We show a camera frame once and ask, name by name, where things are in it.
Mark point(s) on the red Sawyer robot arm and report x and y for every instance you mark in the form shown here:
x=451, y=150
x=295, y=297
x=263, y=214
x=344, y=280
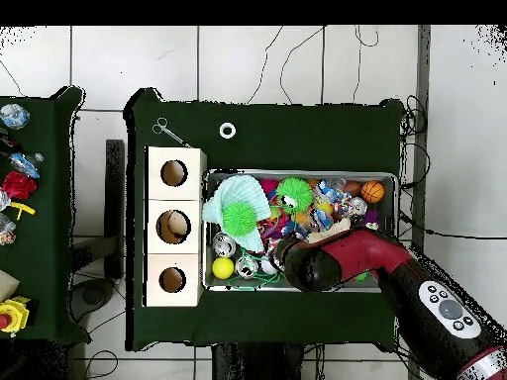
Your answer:
x=356, y=249

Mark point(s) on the wooden box with three holes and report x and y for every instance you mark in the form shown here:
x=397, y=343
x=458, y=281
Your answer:
x=156, y=190

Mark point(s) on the green spiky rubber ball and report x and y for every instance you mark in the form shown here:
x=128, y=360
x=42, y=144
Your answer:
x=239, y=219

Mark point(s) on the mint green knitted cloth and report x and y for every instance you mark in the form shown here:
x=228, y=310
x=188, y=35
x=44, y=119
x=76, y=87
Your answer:
x=241, y=190

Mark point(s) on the green spiky ball with eyes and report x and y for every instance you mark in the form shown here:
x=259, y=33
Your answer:
x=294, y=193

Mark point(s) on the white toy baseball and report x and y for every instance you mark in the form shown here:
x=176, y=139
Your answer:
x=267, y=267

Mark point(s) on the yellow ball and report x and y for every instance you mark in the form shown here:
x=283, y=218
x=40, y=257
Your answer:
x=223, y=268

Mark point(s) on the crushed bottle with blue label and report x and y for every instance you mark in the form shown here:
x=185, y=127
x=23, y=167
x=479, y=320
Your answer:
x=328, y=188
x=25, y=164

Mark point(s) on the cream knitted cloth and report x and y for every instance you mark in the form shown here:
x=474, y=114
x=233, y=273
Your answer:
x=336, y=227

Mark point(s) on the metal scissors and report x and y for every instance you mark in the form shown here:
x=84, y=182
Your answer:
x=170, y=132

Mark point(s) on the orange toy basketball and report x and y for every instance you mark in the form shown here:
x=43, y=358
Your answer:
x=372, y=191

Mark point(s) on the yellow plastic toy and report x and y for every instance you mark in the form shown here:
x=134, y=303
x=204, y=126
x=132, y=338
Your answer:
x=21, y=209

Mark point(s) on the red cloth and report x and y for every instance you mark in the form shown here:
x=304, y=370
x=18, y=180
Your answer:
x=18, y=185

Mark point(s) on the clear plastic packet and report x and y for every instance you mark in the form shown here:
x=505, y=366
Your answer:
x=6, y=229

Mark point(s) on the crushed clear plastic bottle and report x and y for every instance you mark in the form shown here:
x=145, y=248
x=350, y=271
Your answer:
x=14, y=116

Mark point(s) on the beige foam block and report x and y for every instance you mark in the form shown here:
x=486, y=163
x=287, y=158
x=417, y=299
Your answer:
x=6, y=283

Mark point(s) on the yellow emergency stop button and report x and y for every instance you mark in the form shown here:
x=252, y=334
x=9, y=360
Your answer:
x=12, y=314

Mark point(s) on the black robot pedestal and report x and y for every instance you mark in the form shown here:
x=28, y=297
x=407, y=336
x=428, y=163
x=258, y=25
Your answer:
x=257, y=364

